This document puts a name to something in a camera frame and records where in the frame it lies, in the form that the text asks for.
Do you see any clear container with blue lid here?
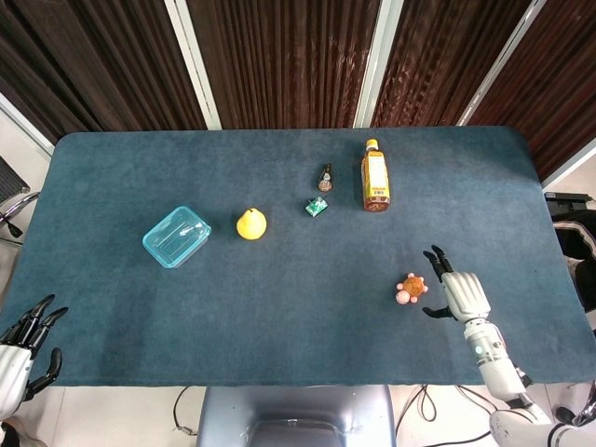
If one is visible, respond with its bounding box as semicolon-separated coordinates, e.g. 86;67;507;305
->
142;206;212;270

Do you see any grey robot torso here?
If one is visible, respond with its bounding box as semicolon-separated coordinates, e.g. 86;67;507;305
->
195;384;397;447

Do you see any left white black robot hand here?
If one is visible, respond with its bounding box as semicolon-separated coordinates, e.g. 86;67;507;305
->
0;293;70;418

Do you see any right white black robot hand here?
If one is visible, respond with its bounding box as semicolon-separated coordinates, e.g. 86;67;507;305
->
422;245;494;323

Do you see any blue table cloth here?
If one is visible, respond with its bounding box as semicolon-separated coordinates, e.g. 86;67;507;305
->
7;125;596;388

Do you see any yellow label tea bottle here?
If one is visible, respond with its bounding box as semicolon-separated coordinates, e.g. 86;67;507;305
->
360;138;392;213

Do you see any metal frame chair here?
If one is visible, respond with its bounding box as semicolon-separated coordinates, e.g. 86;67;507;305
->
0;156;41;246

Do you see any black floor cable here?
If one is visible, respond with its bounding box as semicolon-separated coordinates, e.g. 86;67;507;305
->
172;385;201;437
399;384;491;441

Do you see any black jacket with white stripes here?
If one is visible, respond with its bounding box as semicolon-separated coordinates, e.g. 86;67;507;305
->
551;209;596;311

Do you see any white partition post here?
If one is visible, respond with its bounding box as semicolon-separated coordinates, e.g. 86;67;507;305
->
0;92;56;157
455;0;547;127
353;0;405;129
163;0;223;131

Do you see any orange pink toy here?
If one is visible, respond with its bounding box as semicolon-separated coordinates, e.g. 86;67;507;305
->
395;274;428;306

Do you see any yellow pear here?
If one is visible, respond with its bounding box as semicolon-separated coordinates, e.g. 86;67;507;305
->
236;208;268;241

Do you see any brown pleated curtain panel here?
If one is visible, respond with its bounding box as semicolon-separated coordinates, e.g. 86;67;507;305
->
0;0;209;145
370;0;535;129
185;0;391;131
467;0;596;183

